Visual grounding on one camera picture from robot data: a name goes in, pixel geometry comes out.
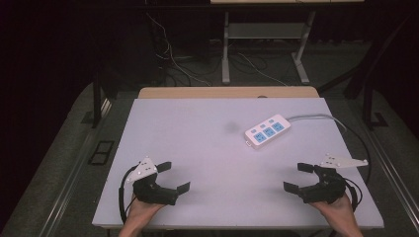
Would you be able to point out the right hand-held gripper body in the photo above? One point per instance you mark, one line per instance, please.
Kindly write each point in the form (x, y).
(324, 189)

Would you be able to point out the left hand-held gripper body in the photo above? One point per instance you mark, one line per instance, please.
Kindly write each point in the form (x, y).
(154, 192)

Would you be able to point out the person's left hand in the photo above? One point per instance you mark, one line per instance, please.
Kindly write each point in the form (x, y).
(143, 212)

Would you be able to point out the person's right hand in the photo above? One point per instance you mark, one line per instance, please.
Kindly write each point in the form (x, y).
(337, 210)

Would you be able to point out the white power strip blue sockets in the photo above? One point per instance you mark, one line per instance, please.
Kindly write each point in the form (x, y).
(267, 131)

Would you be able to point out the black floor socket box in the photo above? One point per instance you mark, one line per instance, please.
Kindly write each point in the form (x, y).
(101, 152)

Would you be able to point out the black metal stand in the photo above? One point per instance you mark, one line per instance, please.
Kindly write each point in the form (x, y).
(96, 98)
(370, 98)

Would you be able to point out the white metal desk frame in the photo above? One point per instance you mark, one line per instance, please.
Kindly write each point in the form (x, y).
(267, 31)

